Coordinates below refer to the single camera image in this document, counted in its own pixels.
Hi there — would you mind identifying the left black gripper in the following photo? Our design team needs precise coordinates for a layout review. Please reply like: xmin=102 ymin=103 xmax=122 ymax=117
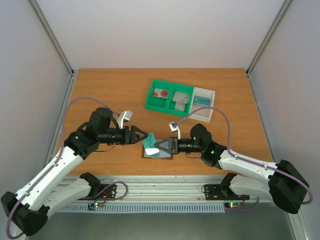
xmin=99 ymin=126 xmax=149 ymax=145

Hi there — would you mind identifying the brown leather card holder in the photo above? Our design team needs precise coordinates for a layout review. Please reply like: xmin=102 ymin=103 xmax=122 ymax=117
xmin=141 ymin=146 xmax=173 ymax=160

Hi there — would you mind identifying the teal VIP card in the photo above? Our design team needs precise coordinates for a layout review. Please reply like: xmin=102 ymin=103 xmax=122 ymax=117
xmin=142 ymin=132 xmax=157 ymax=150

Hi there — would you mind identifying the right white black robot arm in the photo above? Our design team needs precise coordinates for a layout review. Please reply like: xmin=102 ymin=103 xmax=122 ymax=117
xmin=154 ymin=123 xmax=310 ymax=214

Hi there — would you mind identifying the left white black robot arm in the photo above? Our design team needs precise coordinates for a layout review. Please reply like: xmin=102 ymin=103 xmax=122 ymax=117
xmin=0 ymin=107 xmax=148 ymax=240

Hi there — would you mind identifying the card with red circles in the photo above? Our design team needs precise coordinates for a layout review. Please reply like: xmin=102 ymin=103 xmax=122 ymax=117
xmin=152 ymin=88 xmax=169 ymax=99

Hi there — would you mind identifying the grey silver card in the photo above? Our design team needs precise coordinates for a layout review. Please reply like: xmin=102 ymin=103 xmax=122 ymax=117
xmin=172 ymin=91 xmax=190 ymax=104

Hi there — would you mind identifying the green bin middle compartment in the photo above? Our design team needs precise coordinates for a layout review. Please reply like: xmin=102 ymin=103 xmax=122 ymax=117
xmin=166 ymin=83 xmax=194 ymax=117

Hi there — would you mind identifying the white plastic bin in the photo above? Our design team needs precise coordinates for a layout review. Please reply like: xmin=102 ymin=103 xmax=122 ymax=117
xmin=188 ymin=87 xmax=216 ymax=123

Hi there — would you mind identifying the left controller board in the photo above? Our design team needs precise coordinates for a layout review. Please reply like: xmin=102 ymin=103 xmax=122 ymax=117
xmin=87 ymin=202 xmax=104 ymax=211

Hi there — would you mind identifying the controller board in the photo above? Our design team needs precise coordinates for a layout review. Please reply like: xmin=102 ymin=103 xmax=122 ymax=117
xmin=87 ymin=202 xmax=104 ymax=211
xmin=224 ymin=202 xmax=243 ymax=209

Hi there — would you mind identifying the right controller board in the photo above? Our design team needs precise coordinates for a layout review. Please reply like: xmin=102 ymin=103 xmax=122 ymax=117
xmin=224 ymin=202 xmax=243 ymax=209

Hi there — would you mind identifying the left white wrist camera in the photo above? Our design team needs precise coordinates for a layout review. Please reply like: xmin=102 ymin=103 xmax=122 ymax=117
xmin=116 ymin=109 xmax=133 ymax=129

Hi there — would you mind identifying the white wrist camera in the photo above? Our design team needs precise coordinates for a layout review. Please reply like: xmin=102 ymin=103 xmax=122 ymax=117
xmin=116 ymin=109 xmax=133 ymax=129
xmin=168 ymin=121 xmax=181 ymax=140

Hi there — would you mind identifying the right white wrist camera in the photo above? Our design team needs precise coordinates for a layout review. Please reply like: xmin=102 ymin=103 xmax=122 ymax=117
xmin=168 ymin=121 xmax=181 ymax=140

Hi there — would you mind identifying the aluminium front rail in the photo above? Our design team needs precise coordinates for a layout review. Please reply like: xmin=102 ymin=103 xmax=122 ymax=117
xmin=27 ymin=174 xmax=276 ymax=204

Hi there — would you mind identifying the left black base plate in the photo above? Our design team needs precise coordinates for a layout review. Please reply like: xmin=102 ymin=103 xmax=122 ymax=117
xmin=83 ymin=184 xmax=117 ymax=200

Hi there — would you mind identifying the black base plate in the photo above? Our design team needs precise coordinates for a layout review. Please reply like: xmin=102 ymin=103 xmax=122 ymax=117
xmin=83 ymin=184 xmax=117 ymax=200
xmin=201 ymin=184 xmax=250 ymax=201

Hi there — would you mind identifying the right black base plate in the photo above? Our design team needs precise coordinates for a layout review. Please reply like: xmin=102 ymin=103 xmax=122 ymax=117
xmin=201 ymin=184 xmax=250 ymax=201

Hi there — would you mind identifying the grey slotted cable duct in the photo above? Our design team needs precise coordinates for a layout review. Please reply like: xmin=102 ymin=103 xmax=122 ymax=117
xmin=58 ymin=202 xmax=225 ymax=214

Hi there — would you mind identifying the left aluminium frame post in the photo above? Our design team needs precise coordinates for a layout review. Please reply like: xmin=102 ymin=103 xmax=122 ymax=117
xmin=28 ymin=0 xmax=74 ymax=77

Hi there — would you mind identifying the aluminium frame post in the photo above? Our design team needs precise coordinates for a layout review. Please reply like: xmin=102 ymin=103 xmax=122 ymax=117
xmin=246 ymin=0 xmax=294 ymax=78
xmin=28 ymin=0 xmax=74 ymax=77

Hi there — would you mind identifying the right aluminium frame post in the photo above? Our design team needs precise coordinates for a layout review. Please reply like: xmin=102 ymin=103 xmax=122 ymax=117
xmin=246 ymin=0 xmax=294 ymax=78

